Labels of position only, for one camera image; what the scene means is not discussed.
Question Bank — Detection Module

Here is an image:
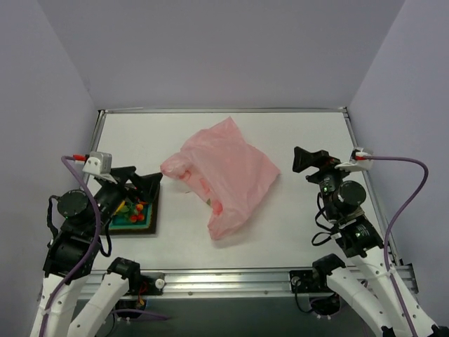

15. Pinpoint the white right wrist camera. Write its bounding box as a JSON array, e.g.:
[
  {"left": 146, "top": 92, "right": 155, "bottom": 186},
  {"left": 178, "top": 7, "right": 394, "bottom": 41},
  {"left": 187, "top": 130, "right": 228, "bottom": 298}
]
[{"left": 335, "top": 147, "right": 373, "bottom": 173}]

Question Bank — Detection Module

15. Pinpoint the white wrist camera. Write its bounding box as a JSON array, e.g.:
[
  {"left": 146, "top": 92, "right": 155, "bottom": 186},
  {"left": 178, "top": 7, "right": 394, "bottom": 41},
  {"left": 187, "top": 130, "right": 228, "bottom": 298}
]
[
  {"left": 335, "top": 147, "right": 373, "bottom": 173},
  {"left": 72, "top": 151, "right": 112, "bottom": 176}
]

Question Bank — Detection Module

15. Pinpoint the red orange fake fruit bunch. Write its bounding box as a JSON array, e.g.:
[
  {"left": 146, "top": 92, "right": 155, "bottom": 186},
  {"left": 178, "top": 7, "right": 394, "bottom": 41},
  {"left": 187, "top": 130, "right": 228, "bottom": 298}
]
[{"left": 120, "top": 201, "right": 147, "bottom": 223}]

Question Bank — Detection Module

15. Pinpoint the pink plastic bag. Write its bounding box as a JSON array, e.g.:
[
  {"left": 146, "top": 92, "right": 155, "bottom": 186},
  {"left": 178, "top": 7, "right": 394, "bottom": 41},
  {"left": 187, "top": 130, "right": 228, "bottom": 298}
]
[{"left": 160, "top": 117, "right": 281, "bottom": 240}]

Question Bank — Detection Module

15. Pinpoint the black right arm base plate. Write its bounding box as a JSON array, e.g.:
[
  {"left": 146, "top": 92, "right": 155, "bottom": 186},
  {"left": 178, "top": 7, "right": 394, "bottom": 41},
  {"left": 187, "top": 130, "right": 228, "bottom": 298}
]
[{"left": 289, "top": 267, "right": 351, "bottom": 293}]

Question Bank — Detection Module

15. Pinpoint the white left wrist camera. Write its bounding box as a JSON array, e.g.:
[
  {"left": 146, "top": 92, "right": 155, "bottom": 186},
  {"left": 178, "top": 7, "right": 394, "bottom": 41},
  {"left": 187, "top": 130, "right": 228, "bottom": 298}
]
[{"left": 72, "top": 151, "right": 112, "bottom": 176}]

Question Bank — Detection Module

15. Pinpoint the yellow fake fruit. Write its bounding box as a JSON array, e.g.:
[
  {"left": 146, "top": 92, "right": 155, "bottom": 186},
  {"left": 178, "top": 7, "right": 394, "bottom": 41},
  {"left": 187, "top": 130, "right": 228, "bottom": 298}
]
[{"left": 114, "top": 200, "right": 126, "bottom": 213}]

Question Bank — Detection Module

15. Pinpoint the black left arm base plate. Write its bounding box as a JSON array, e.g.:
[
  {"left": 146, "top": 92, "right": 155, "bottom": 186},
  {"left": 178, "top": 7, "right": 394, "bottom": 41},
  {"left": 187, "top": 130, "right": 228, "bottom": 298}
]
[{"left": 137, "top": 272, "right": 166, "bottom": 296}]

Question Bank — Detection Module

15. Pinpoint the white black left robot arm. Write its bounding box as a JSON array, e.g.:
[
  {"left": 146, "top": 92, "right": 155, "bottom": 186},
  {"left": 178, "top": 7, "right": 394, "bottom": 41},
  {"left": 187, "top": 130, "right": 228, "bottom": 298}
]
[{"left": 31, "top": 166, "right": 165, "bottom": 336}]

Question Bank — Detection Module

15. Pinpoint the aluminium front rail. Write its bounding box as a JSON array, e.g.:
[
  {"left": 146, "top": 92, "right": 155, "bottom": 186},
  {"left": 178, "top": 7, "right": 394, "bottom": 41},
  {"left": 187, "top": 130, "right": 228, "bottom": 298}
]
[{"left": 37, "top": 265, "right": 419, "bottom": 301}]

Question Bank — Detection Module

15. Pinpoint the green square ceramic plate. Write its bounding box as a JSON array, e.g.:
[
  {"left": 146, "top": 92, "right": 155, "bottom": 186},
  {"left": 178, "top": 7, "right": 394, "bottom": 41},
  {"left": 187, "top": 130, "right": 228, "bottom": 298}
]
[{"left": 101, "top": 195, "right": 159, "bottom": 235}]

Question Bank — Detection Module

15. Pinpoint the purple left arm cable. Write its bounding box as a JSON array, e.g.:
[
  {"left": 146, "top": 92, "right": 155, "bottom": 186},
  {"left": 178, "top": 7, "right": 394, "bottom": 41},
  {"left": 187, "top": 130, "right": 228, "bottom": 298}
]
[{"left": 37, "top": 156, "right": 169, "bottom": 337}]

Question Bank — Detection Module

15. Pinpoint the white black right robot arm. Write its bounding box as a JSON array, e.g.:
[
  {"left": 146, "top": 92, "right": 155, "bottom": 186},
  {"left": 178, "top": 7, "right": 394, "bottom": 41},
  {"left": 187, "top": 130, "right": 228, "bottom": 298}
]
[{"left": 293, "top": 147, "right": 448, "bottom": 336}]

